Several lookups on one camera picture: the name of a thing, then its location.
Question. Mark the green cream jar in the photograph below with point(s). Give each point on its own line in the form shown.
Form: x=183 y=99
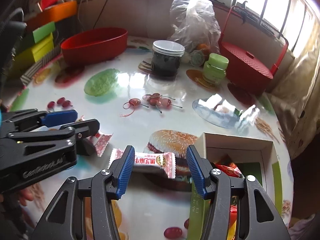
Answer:
x=214 y=70

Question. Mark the red packet in box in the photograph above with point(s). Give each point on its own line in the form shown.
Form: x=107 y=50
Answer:
x=226 y=165

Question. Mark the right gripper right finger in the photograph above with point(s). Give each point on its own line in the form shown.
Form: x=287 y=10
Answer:
x=257 y=217

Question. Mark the orange box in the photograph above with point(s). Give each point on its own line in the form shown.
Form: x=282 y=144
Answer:
x=54 y=14

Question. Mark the red basket with lid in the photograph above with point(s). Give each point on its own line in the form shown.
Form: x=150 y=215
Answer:
x=244 y=69

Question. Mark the red oval basin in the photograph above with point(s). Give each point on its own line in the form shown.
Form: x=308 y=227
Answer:
x=94 y=46

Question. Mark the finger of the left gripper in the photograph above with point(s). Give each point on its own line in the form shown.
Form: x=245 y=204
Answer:
x=23 y=131
x=60 y=118

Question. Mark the dark jar white lid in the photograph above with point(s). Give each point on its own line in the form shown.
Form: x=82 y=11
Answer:
x=166 y=58

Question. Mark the clear plastic bag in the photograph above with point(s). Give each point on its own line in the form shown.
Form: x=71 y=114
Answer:
x=193 y=23

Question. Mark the cream patterned curtain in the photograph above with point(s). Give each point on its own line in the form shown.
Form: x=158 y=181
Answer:
x=295 y=98

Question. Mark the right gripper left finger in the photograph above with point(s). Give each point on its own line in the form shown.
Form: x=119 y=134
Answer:
x=64 y=217

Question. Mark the pink white candy packet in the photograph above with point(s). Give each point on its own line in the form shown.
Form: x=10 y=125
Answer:
x=157 y=163

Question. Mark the small pink candy packet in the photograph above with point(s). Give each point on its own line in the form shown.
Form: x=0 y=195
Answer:
x=100 y=142

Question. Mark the white green cardboard box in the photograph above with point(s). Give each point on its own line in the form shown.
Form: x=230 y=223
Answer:
x=254 y=157

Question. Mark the yellow box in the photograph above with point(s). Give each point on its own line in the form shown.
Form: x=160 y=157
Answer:
x=28 y=57

